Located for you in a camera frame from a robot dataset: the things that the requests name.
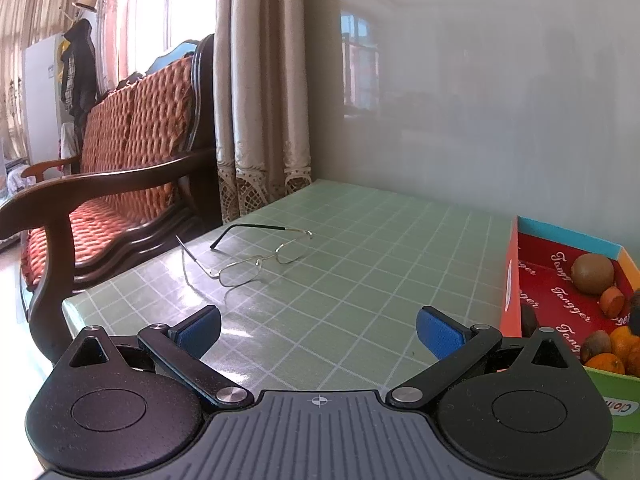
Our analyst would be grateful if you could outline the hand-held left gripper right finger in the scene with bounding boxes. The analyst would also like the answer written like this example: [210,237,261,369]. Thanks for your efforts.
[386,306,573,408]

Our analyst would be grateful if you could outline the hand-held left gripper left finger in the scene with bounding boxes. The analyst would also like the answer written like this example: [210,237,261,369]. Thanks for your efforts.
[65,305,255,408]

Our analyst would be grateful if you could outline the colourful cardboard box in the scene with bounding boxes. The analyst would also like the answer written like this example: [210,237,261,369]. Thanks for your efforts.
[500,216,640,433]

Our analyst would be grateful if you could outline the brown-tipped carrot piece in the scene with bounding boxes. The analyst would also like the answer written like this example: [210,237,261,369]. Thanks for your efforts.
[580,330,613,363]

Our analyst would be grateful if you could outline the brown kiwi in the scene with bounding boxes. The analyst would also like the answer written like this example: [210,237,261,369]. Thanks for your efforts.
[571,254,615,295]

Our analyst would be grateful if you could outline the orange carrot piece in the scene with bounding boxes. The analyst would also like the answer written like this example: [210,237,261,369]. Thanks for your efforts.
[600,286,626,318]

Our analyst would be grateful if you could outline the thin metal eyeglasses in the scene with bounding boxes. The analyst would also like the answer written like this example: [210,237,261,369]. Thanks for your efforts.
[176,224,314,288]

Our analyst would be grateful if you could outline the wooden sofa red cushions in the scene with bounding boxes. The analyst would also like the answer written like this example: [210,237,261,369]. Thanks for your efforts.
[0,34,221,366]

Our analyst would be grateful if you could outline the red woven sofa cushion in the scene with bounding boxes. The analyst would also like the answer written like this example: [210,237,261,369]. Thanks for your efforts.
[20,55,196,291]

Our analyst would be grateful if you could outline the beige lace curtain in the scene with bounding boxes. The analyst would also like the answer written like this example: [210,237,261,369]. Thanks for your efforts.
[212,0,313,226]

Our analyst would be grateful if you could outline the white refrigerator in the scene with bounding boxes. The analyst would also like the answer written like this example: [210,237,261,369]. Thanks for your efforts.
[22,34,68,171]

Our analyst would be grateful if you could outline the dark hanging clothes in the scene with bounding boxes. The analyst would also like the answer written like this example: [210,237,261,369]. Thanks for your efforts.
[56,19,97,126]

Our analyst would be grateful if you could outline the sheer beige window curtain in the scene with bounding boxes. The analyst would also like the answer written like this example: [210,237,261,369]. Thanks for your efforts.
[0,0,106,156]

